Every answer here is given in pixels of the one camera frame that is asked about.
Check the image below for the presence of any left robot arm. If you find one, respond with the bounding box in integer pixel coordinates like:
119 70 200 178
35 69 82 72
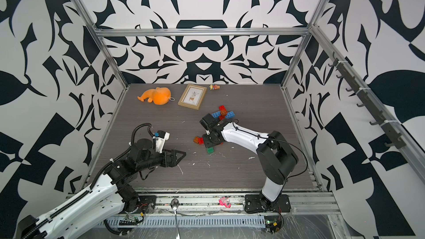
15 123 187 239

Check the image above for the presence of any orange plush toy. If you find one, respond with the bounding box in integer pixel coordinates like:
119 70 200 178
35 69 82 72
137 87 173 105

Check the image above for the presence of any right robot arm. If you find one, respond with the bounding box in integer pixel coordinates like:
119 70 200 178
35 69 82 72
200 114 308 214

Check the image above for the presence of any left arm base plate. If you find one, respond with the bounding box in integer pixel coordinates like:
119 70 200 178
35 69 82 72
124 195 157 214

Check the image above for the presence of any pink toy on rail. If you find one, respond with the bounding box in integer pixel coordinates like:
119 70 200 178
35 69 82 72
219 197 231 208

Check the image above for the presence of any metal spoon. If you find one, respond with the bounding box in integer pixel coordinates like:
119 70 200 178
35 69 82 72
170 198 180 239

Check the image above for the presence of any wall hook rack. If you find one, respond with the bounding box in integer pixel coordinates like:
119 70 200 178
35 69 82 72
329 58 406 149

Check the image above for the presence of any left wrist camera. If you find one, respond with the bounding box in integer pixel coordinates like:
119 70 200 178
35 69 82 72
153 131 170 153

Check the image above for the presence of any wooden picture frame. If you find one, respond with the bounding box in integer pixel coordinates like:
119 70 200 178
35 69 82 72
178 84 207 110

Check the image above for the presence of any small toy figure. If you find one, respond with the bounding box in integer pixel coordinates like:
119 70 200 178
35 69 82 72
209 85 220 90

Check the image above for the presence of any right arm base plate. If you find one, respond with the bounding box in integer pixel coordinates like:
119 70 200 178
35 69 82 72
244 194 292 214

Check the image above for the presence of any blue lego brick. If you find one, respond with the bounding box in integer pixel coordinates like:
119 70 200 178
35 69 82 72
211 111 221 118
225 111 235 119

